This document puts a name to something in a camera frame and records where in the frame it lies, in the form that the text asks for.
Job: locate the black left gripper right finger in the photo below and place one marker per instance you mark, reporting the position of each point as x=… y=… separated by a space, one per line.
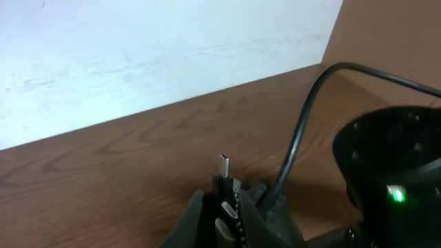
x=257 y=233

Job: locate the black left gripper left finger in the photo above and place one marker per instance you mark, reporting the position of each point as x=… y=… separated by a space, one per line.
x=184 y=233

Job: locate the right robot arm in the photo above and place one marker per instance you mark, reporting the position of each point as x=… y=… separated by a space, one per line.
x=390 y=160

